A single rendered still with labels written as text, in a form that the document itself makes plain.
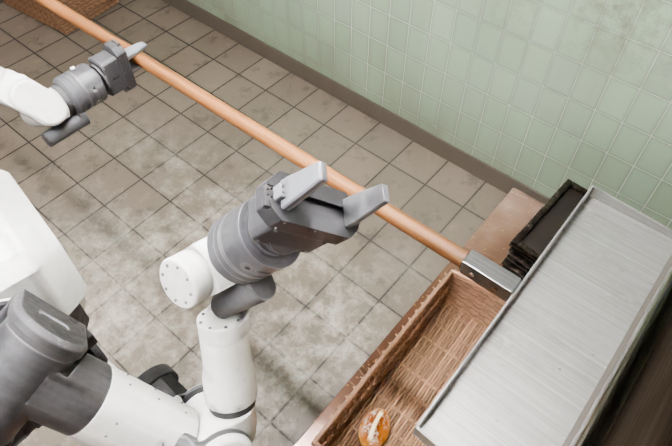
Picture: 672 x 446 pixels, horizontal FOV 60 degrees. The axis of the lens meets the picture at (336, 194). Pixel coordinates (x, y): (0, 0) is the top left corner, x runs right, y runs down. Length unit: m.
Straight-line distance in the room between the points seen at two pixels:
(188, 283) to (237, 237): 0.10
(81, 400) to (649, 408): 0.61
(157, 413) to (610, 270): 0.72
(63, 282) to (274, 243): 0.34
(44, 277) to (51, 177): 2.13
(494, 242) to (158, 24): 2.53
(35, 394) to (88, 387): 0.06
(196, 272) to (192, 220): 1.88
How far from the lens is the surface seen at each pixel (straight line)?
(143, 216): 2.64
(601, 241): 1.09
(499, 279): 0.95
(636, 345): 0.70
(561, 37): 2.18
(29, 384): 0.74
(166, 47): 3.50
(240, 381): 0.81
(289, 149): 1.10
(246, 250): 0.63
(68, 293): 0.88
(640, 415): 0.69
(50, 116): 1.29
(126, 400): 0.79
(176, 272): 0.71
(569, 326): 0.98
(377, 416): 1.43
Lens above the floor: 1.99
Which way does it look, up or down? 50 degrees down
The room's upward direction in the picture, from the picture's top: straight up
